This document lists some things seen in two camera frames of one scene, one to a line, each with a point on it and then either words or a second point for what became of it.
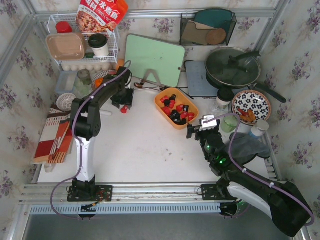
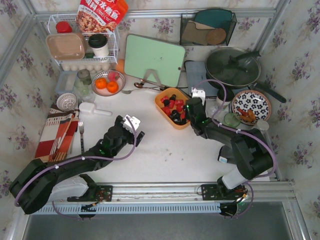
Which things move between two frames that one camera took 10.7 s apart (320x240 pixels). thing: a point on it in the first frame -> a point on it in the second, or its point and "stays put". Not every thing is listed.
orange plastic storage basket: [176, 107] stays put
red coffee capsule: [167, 110] stays put
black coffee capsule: [175, 115] stays put
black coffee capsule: [166, 102] stays put
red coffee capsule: [179, 108] stays put
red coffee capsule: [172, 103] stays put
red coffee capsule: [124, 109] -> [179, 102]
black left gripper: [123, 99] -> [133, 135]
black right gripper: [197, 132] -> [194, 105]
